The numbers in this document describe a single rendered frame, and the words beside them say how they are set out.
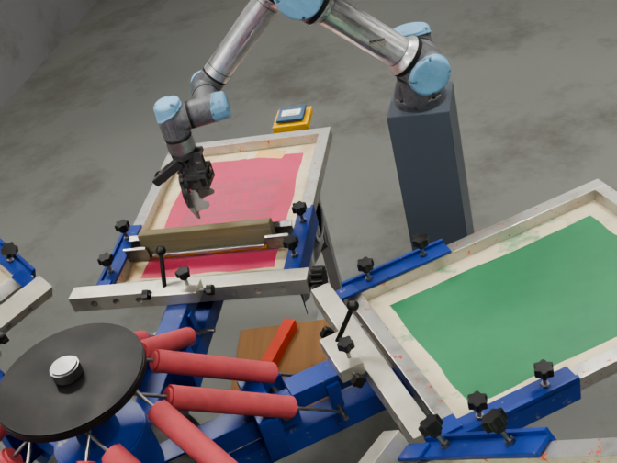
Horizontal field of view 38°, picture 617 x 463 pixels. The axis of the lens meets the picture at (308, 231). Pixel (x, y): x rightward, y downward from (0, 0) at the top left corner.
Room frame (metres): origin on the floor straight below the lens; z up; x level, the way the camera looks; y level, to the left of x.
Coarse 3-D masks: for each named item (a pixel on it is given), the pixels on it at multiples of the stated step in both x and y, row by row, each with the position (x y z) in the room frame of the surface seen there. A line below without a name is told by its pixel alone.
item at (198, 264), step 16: (240, 160) 2.67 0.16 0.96; (224, 176) 2.59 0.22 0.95; (240, 176) 2.56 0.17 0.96; (176, 208) 2.47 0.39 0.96; (176, 224) 2.38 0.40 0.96; (192, 256) 2.18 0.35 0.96; (208, 256) 2.16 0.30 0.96; (144, 272) 2.17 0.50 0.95; (160, 272) 2.15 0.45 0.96; (192, 272) 2.10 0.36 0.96
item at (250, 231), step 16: (208, 224) 2.16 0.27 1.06; (224, 224) 2.14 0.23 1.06; (240, 224) 2.12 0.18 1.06; (256, 224) 2.10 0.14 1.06; (272, 224) 2.11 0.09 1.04; (144, 240) 2.20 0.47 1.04; (160, 240) 2.19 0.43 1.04; (176, 240) 2.17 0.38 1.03; (192, 240) 2.16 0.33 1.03; (208, 240) 2.15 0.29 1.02; (224, 240) 2.13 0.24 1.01; (240, 240) 2.12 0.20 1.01; (256, 240) 2.10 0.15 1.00
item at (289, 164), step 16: (256, 160) 2.64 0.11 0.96; (272, 160) 2.61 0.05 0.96; (288, 160) 2.58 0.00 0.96; (288, 176) 2.48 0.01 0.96; (288, 192) 2.38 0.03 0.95; (288, 208) 2.30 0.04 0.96; (224, 256) 2.14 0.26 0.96; (240, 256) 2.12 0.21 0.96; (256, 256) 2.09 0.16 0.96; (272, 256) 2.07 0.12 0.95
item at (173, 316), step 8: (176, 304) 1.86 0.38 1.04; (184, 304) 1.85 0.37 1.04; (192, 304) 1.87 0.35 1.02; (168, 312) 1.84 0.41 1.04; (176, 312) 1.83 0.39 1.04; (184, 312) 1.82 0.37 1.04; (168, 320) 1.81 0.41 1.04; (176, 320) 1.80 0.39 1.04; (184, 320) 1.80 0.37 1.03; (160, 328) 1.78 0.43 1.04; (168, 328) 1.77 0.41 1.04; (176, 328) 1.77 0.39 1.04
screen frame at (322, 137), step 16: (320, 128) 2.67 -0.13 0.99; (208, 144) 2.77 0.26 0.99; (224, 144) 2.74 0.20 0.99; (240, 144) 2.72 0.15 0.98; (256, 144) 2.70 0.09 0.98; (272, 144) 2.69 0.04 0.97; (288, 144) 2.67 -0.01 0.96; (320, 144) 2.56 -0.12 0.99; (320, 160) 2.46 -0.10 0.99; (320, 176) 2.39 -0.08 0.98; (160, 192) 2.55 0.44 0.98; (304, 192) 2.31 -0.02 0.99; (144, 208) 2.47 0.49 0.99; (144, 224) 2.38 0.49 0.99; (128, 272) 2.18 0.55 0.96; (240, 272) 1.99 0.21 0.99
